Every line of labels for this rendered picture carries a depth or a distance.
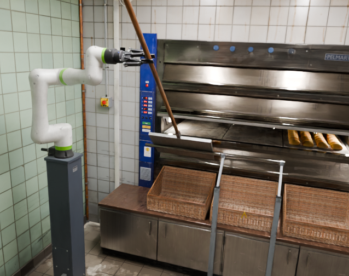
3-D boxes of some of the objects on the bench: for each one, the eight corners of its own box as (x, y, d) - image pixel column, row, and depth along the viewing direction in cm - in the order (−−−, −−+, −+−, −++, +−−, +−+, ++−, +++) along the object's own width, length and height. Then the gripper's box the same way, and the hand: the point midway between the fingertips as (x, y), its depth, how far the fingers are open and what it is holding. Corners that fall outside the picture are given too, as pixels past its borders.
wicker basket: (216, 199, 326) (219, 173, 318) (275, 208, 311) (278, 181, 304) (208, 222, 280) (210, 193, 273) (275, 234, 266) (280, 203, 259)
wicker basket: (162, 189, 342) (163, 165, 335) (215, 198, 327) (217, 172, 320) (145, 210, 297) (145, 182, 290) (205, 221, 282) (207, 191, 275)
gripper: (122, 50, 198) (158, 52, 192) (114, 71, 192) (152, 74, 186) (118, 41, 192) (156, 43, 186) (110, 63, 185) (149, 65, 179)
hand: (148, 58), depth 187 cm, fingers closed on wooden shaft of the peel, 3 cm apart
